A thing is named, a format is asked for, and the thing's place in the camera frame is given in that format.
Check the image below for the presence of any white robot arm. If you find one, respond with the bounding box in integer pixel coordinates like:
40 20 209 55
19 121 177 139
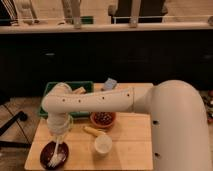
42 80 213 171

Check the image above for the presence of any yellow banana toy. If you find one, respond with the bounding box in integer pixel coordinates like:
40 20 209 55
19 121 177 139
83 126 100 136

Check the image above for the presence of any wooden rolling pin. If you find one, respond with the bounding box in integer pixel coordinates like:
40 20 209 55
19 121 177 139
72 87 86 94

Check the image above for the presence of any orange bowl of beans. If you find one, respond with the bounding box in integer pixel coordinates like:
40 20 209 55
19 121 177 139
90 112 116 128

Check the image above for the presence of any white round cup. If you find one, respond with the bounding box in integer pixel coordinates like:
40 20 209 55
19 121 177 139
94 134 112 155

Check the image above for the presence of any green plastic cup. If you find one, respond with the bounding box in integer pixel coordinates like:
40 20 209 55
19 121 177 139
68 115 74 131

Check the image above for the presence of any white dish brush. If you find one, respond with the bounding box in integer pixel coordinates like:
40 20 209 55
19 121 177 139
48 139 61 167

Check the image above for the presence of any purple bowl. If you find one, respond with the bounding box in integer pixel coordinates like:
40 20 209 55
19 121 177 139
40 141 69 170

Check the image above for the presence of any green plastic tray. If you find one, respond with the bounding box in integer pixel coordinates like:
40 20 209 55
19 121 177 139
38 81 94 118

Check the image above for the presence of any blue sponge block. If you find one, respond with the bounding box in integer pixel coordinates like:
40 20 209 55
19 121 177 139
102 78 117 91

